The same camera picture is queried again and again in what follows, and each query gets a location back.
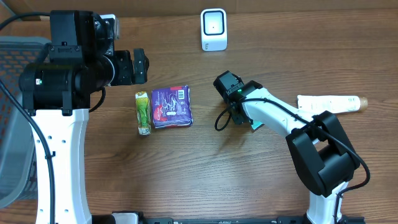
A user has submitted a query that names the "teal wipes packet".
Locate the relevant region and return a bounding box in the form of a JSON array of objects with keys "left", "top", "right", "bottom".
[{"left": 251, "top": 120, "right": 264, "bottom": 131}]

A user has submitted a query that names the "green yellow snack packet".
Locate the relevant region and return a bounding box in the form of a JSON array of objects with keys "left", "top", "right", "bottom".
[{"left": 135, "top": 91, "right": 151, "bottom": 136}]

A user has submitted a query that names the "purple pad package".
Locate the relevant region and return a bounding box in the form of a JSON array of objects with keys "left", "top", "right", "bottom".
[{"left": 151, "top": 85, "right": 193, "bottom": 129}]

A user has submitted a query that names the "white tube gold cap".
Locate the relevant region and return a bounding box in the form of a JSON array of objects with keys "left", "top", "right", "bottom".
[{"left": 297, "top": 95, "right": 368, "bottom": 114}]

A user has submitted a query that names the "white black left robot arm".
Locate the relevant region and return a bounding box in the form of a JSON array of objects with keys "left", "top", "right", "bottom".
[{"left": 19, "top": 11, "right": 149, "bottom": 224}]

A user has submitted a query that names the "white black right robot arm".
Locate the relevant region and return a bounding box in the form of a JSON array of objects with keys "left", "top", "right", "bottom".
[{"left": 213, "top": 71, "right": 360, "bottom": 223}]

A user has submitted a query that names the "white barcode scanner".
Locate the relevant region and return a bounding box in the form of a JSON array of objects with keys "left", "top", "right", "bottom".
[{"left": 200, "top": 8, "right": 228, "bottom": 52}]

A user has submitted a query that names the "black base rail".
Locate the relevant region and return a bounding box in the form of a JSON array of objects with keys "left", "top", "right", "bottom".
[{"left": 91, "top": 207, "right": 366, "bottom": 224}]

